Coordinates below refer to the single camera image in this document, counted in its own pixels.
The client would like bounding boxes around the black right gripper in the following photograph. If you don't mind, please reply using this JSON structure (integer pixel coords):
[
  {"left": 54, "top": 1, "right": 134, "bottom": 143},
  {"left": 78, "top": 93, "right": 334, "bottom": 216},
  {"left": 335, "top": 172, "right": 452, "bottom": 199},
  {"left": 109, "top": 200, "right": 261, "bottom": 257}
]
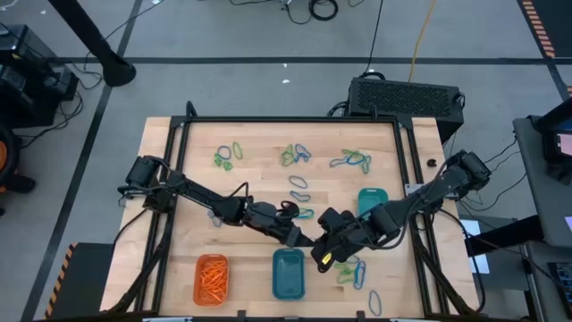
[{"left": 312, "top": 206, "right": 382, "bottom": 275}]

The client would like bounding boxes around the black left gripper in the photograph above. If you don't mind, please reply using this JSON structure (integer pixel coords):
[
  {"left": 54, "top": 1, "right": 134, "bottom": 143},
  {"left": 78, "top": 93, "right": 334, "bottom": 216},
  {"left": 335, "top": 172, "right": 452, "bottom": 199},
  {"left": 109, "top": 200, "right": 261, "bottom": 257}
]
[{"left": 243, "top": 199, "right": 316, "bottom": 250}]

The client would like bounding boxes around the blue plastic basket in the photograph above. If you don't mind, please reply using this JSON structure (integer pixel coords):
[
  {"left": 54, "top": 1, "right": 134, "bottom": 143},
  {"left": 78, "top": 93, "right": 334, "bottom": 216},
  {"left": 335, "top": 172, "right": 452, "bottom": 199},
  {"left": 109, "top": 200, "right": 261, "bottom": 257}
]
[{"left": 271, "top": 248, "right": 307, "bottom": 301}]

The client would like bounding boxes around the green plastic basket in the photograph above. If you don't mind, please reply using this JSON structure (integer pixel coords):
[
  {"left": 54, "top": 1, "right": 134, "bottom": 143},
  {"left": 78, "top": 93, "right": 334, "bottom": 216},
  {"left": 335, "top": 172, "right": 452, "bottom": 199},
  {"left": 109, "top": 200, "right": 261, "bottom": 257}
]
[{"left": 357, "top": 187, "right": 391, "bottom": 220}]

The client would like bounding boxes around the orange plastic basket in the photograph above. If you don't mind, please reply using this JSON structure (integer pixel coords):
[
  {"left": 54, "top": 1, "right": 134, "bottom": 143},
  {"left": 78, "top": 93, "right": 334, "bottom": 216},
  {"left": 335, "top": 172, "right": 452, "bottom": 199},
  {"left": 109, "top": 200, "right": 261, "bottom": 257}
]
[{"left": 192, "top": 253, "right": 231, "bottom": 308}]

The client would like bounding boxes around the black perforated computer case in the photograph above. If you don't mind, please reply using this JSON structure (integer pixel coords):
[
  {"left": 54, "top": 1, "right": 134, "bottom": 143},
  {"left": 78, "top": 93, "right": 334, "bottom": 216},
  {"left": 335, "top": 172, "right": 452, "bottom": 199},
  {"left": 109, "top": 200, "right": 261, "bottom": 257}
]
[{"left": 347, "top": 76, "right": 466, "bottom": 145}]

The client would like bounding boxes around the black desk beam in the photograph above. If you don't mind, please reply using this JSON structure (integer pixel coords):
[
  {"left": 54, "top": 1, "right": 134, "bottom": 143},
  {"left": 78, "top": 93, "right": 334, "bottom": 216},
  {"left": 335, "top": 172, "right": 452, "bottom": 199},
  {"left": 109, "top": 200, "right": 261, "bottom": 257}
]
[{"left": 464, "top": 214, "right": 544, "bottom": 257}]

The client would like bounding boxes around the black mat yellow striped edge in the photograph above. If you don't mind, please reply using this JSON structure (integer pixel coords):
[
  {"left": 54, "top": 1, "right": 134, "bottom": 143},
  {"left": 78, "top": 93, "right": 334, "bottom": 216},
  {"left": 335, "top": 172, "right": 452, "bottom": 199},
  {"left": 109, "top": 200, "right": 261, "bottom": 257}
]
[{"left": 43, "top": 241, "right": 115, "bottom": 321}]

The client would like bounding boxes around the grey desk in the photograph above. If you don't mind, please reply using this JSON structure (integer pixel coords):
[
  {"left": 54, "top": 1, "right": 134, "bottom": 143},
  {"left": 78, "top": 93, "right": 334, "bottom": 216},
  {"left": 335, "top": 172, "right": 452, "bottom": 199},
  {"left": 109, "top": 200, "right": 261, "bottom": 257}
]
[
  {"left": 512, "top": 114, "right": 572, "bottom": 250},
  {"left": 523, "top": 241, "right": 572, "bottom": 322}
]

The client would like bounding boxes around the black keyboard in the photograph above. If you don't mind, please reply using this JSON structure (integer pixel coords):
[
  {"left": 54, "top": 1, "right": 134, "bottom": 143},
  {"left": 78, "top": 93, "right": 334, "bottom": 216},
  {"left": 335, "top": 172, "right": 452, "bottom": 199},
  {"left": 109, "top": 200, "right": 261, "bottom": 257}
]
[{"left": 548, "top": 261, "right": 572, "bottom": 309}]

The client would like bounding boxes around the black pole stand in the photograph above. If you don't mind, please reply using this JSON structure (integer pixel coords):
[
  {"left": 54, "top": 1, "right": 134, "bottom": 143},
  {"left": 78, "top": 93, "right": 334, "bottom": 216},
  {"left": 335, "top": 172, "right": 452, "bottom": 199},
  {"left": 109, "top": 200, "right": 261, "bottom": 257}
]
[{"left": 46, "top": 0, "right": 138, "bottom": 89}]

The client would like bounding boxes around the black monitor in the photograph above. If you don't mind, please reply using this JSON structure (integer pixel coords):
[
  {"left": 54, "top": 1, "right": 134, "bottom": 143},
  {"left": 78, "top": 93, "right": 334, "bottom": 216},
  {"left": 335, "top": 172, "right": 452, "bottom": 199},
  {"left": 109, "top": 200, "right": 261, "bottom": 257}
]
[{"left": 534, "top": 96, "right": 572, "bottom": 185}]

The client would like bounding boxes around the black orange wheeled machine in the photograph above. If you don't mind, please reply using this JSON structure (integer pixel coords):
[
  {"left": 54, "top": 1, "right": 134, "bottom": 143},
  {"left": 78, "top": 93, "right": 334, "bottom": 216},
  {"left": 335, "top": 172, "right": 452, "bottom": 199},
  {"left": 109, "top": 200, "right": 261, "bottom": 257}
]
[{"left": 0, "top": 123, "right": 38, "bottom": 219}]

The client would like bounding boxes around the black equipment cart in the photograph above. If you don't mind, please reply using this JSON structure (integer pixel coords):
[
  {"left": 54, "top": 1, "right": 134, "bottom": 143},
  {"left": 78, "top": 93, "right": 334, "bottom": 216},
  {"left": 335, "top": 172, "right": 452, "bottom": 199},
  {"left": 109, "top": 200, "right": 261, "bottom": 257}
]
[{"left": 0, "top": 22, "right": 81, "bottom": 131}]

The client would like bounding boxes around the black mat orange striped edge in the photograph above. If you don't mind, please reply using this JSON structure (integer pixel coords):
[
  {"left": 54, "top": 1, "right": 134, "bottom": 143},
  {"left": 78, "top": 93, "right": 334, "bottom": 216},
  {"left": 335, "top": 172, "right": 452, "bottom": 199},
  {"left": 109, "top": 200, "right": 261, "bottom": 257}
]
[{"left": 517, "top": 0, "right": 572, "bottom": 59}]

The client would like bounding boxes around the black floor cable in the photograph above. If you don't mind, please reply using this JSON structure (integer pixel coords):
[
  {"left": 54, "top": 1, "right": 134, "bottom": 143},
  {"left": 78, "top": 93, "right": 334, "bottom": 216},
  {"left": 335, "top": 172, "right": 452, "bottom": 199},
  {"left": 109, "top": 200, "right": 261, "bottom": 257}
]
[{"left": 359, "top": 0, "right": 386, "bottom": 81}]

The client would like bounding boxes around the coiled black cable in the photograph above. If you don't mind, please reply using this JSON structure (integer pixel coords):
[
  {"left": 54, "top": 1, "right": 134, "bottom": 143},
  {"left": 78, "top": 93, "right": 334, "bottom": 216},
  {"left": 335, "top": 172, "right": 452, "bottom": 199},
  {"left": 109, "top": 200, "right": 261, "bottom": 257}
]
[{"left": 307, "top": 0, "right": 340, "bottom": 22}]

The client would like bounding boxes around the yellow floor cable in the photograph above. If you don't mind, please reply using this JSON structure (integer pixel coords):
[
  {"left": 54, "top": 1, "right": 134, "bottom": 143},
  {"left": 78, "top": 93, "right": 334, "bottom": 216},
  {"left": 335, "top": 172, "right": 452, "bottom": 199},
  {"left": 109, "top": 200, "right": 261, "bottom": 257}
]
[{"left": 407, "top": 0, "right": 438, "bottom": 84}]

